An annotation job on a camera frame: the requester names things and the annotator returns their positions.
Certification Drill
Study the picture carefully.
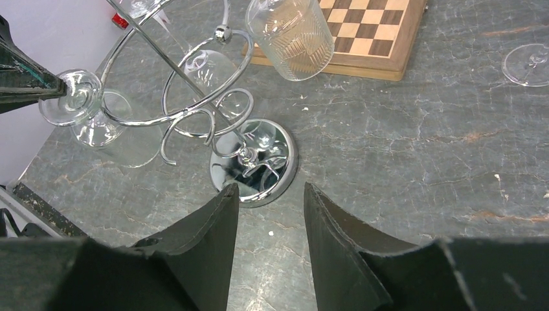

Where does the chrome wine glass rack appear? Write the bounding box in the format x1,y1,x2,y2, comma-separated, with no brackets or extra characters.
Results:
100,1,298,209

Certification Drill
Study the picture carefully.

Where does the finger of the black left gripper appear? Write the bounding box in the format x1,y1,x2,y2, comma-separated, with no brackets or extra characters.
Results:
1,17,67,113

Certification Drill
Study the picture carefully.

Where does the wooden chessboard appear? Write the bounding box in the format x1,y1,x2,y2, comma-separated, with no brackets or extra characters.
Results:
244,0,427,81

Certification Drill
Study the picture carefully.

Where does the red cylindrical can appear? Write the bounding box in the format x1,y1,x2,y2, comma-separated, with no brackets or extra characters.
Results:
111,13,129,29

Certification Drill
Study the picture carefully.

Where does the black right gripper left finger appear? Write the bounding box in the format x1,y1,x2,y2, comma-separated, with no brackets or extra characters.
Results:
133,185,240,310

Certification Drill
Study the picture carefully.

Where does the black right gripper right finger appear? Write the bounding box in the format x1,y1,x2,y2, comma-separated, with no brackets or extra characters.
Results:
303,182,415,310

